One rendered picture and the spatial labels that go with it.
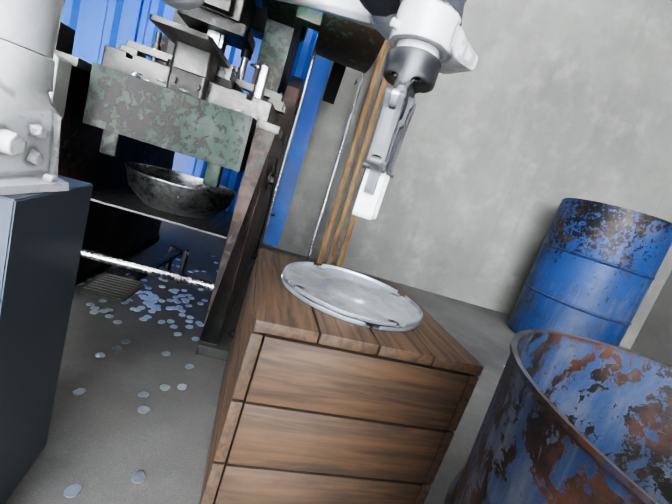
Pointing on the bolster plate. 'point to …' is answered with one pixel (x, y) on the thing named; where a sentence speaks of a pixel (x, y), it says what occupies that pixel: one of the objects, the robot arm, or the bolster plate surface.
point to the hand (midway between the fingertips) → (371, 195)
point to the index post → (261, 81)
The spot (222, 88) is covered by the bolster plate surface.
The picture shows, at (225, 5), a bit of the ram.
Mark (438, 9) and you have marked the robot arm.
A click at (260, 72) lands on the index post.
